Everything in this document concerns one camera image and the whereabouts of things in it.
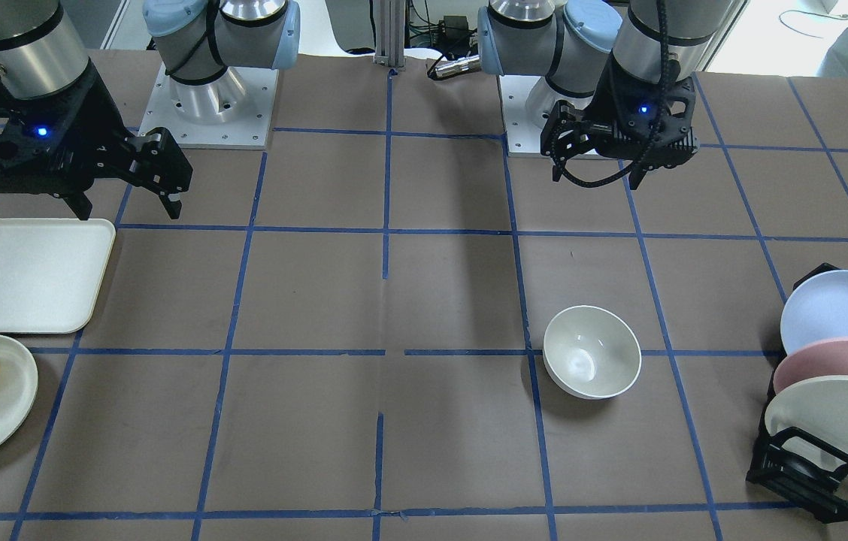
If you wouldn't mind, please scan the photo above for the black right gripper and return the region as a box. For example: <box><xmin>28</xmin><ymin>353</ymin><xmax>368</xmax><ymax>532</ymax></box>
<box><xmin>0</xmin><ymin>64</ymin><xmax>193</xmax><ymax>220</ymax></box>

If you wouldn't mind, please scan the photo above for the black plate rack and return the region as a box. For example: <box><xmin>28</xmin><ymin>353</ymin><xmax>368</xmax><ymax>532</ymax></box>
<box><xmin>746</xmin><ymin>263</ymin><xmax>848</xmax><ymax>523</ymax></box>

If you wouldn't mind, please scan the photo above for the cream plate in rack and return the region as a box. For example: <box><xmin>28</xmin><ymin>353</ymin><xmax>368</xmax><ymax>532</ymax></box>
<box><xmin>764</xmin><ymin>375</ymin><xmax>848</xmax><ymax>479</ymax></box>

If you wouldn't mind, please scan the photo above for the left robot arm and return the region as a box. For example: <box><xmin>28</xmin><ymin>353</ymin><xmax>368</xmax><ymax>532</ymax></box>
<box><xmin>477</xmin><ymin>1</ymin><xmax>732</xmax><ymax>189</ymax></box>

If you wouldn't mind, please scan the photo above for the aluminium frame post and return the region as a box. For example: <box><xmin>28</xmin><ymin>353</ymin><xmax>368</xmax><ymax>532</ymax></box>
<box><xmin>371</xmin><ymin>0</ymin><xmax>407</xmax><ymax>71</ymax></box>

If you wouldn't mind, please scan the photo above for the white ceramic bowl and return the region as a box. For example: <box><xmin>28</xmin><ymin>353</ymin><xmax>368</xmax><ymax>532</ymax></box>
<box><xmin>542</xmin><ymin>305</ymin><xmax>643</xmax><ymax>400</ymax></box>

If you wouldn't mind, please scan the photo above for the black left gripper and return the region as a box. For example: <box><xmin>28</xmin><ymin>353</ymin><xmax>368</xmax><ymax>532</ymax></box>
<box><xmin>541</xmin><ymin>57</ymin><xmax>698</xmax><ymax>189</ymax></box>

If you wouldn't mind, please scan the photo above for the pink plate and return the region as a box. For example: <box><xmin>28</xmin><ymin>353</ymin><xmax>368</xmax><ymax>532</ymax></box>
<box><xmin>772</xmin><ymin>337</ymin><xmax>848</xmax><ymax>393</ymax></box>

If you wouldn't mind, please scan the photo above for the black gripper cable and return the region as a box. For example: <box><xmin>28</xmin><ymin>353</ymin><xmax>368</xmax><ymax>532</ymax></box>
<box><xmin>550</xmin><ymin>0</ymin><xmax>684</xmax><ymax>189</ymax></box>

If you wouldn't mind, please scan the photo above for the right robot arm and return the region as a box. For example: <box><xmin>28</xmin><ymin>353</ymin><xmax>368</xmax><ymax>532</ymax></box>
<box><xmin>0</xmin><ymin>1</ymin><xmax>301</xmax><ymax>220</ymax></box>

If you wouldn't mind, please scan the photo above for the blue plate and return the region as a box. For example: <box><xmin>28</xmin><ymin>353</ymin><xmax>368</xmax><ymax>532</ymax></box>
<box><xmin>780</xmin><ymin>270</ymin><xmax>848</xmax><ymax>353</ymax></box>

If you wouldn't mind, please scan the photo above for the white rectangular tray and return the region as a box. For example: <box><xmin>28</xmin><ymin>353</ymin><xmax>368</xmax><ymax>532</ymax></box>
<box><xmin>0</xmin><ymin>218</ymin><xmax>116</xmax><ymax>334</ymax></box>

